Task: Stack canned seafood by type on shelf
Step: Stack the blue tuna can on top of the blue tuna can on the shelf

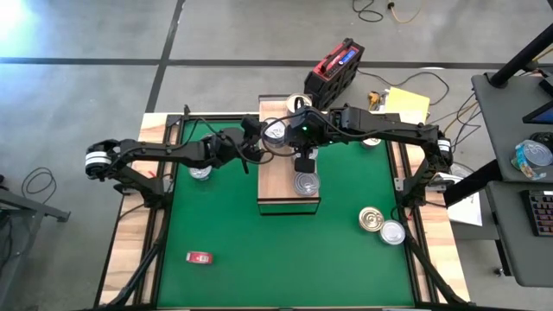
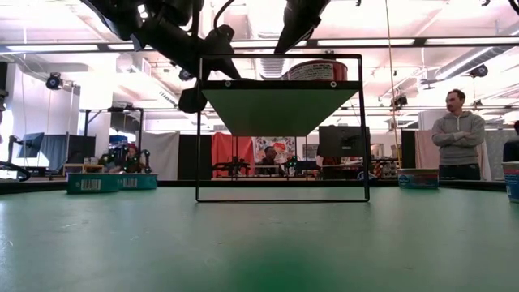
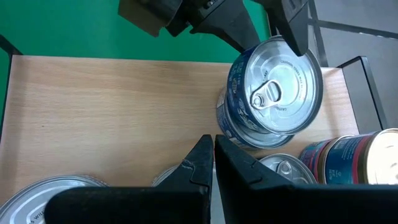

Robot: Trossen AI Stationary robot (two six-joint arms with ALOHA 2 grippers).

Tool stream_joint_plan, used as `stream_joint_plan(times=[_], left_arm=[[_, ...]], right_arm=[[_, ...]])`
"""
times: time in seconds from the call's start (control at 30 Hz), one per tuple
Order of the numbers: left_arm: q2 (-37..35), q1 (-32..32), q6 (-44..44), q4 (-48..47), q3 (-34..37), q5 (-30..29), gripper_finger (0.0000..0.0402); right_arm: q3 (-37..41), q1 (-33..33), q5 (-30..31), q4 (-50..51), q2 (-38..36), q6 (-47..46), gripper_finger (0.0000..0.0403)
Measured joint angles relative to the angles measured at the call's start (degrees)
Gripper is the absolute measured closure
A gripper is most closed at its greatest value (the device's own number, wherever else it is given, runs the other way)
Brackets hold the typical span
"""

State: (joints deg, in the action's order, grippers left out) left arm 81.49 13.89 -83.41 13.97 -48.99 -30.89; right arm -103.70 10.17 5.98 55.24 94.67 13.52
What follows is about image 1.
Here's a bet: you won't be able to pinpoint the black keyboard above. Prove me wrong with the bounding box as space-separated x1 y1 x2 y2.
520 189 553 238

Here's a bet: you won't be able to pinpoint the black metal table frame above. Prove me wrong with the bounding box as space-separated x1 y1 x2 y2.
92 103 476 311

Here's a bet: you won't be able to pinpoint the grey metal stand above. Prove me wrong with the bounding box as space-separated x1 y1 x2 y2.
0 175 72 311

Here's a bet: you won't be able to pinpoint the black cable bundle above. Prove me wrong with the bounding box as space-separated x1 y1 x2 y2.
427 92 484 150

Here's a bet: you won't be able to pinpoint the red white-label can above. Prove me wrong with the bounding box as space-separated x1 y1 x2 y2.
185 251 214 265
293 171 321 197

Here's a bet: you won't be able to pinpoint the yellow paper pad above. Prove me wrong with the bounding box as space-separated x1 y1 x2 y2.
383 86 432 118

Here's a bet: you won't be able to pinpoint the red black power station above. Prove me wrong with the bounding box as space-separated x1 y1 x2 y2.
303 37 366 111

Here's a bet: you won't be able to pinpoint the black tablet screen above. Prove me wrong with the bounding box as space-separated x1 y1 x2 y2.
521 98 553 126

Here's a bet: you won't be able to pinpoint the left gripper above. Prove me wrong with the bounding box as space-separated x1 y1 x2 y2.
207 115 265 169

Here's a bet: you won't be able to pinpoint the black desk beam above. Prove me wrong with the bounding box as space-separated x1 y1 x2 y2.
442 159 505 208

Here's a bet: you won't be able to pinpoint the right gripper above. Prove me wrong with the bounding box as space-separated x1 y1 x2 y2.
287 106 347 175

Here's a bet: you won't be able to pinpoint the green table mat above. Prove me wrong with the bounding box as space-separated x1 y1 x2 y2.
156 118 416 308

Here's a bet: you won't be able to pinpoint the silver-lid seafood can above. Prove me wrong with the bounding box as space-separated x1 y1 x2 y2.
379 219 407 245
188 166 213 181

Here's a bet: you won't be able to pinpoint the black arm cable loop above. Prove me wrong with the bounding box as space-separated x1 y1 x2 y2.
260 111 306 158
170 117 277 175

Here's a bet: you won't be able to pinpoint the blue fish-print can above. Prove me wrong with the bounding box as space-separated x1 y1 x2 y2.
264 118 289 149

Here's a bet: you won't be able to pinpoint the white paper sheet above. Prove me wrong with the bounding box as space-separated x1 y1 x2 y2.
435 172 484 228

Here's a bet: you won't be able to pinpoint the black headphones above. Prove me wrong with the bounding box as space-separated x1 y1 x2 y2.
530 131 553 148

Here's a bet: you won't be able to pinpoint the black floor cable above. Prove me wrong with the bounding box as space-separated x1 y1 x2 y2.
351 0 385 23

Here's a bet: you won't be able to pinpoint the yellow cable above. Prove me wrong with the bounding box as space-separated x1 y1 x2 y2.
387 1 423 25

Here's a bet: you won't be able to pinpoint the wooden shelf black metal frame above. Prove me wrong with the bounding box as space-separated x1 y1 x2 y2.
257 93 321 216

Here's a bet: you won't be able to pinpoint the black power cable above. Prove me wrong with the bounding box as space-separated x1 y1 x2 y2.
357 68 451 107

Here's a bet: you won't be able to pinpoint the grey desk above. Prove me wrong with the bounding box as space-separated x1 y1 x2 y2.
470 72 553 182
486 180 553 289

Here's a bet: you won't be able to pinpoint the coiled black cable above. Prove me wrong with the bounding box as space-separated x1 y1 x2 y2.
20 167 58 200

